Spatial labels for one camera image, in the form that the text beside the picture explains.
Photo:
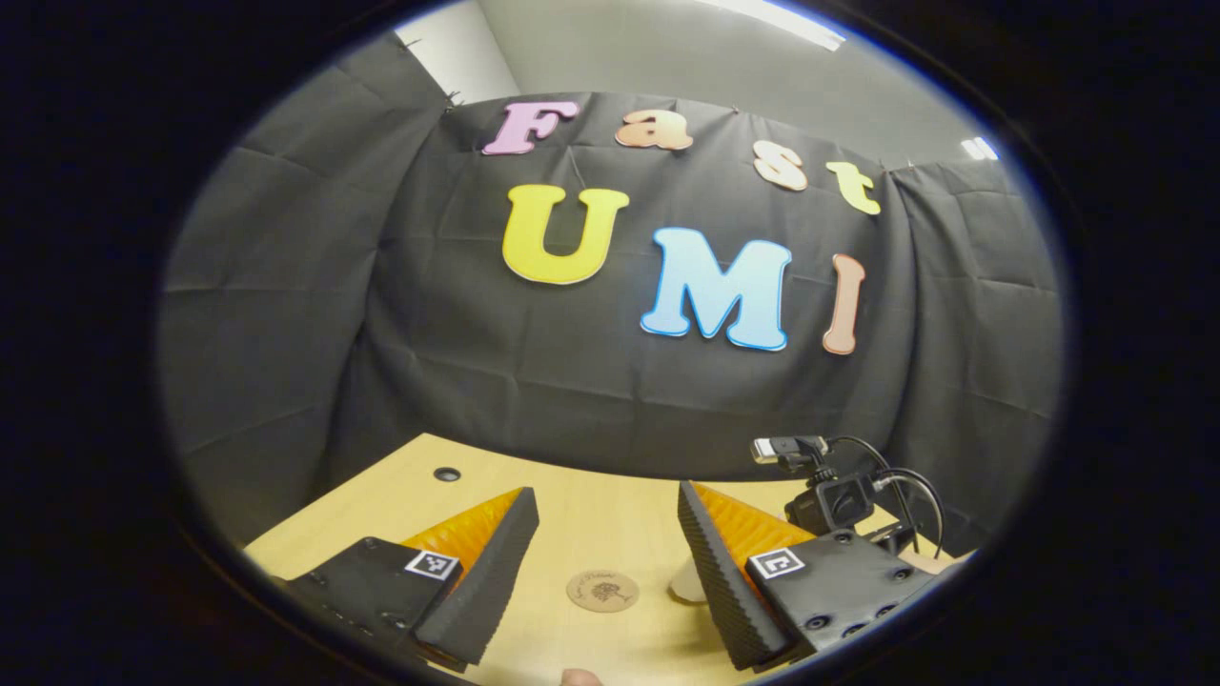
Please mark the white cup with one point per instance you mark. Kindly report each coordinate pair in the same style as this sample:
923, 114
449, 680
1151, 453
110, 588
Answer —
688, 581

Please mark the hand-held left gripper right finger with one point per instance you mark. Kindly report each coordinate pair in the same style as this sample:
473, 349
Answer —
720, 581

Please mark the light wooden desktop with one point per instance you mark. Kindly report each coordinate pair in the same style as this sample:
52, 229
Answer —
591, 505

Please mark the small ceiling light panel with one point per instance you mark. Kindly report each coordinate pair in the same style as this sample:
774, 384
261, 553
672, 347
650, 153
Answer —
979, 148

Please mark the long ceiling light panel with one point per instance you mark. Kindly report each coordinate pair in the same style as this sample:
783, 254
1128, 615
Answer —
772, 21

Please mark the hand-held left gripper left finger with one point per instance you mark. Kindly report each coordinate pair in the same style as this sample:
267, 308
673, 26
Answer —
486, 581

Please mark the black backdrop cloth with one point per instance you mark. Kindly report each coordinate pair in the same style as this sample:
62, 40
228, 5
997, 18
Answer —
572, 381

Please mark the round wooden coaster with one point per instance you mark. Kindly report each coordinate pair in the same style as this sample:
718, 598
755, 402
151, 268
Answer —
602, 591

